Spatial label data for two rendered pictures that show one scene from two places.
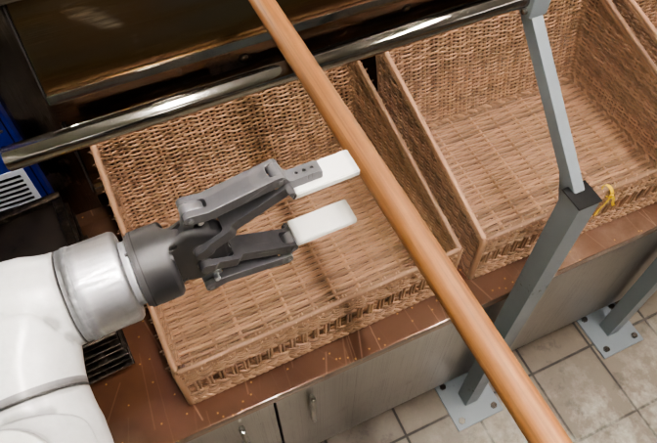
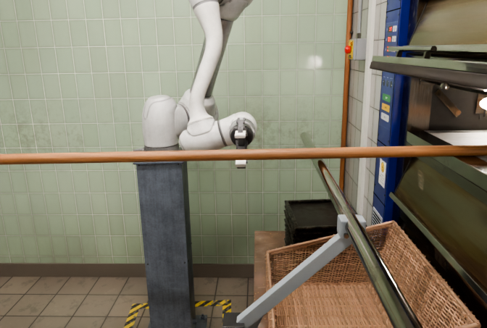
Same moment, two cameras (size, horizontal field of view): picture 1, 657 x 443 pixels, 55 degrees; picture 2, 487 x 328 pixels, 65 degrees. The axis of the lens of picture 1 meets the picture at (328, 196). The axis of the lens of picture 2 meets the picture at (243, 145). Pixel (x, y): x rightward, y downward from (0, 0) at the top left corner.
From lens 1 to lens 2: 1.30 m
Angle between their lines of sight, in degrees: 93
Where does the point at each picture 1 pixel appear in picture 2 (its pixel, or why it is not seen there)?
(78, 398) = (216, 130)
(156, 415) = not seen: hidden behind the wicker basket
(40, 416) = (212, 122)
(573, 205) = (230, 315)
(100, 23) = (419, 183)
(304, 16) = (464, 263)
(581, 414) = not seen: outside the picture
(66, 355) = (225, 127)
